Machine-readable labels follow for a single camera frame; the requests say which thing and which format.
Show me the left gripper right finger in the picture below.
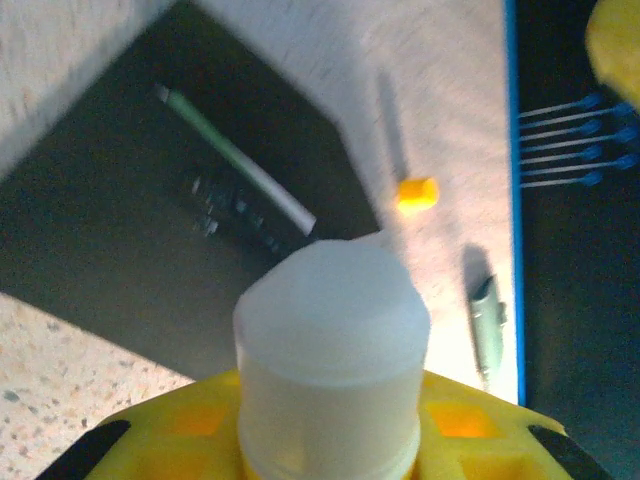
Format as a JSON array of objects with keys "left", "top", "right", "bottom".
[{"left": 414, "top": 369, "right": 617, "bottom": 480}]

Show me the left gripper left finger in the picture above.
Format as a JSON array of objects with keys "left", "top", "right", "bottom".
[{"left": 37, "top": 368, "right": 246, "bottom": 480}]

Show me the yellow glue stick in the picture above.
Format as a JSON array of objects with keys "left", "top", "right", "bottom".
[{"left": 232, "top": 234, "right": 432, "bottom": 480}]

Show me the black envelope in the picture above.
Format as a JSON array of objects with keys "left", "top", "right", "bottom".
[{"left": 0, "top": 0, "right": 387, "bottom": 382}]

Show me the yellow glue stick cap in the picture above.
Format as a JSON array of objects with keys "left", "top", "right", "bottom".
[{"left": 393, "top": 175, "right": 441, "bottom": 218}]

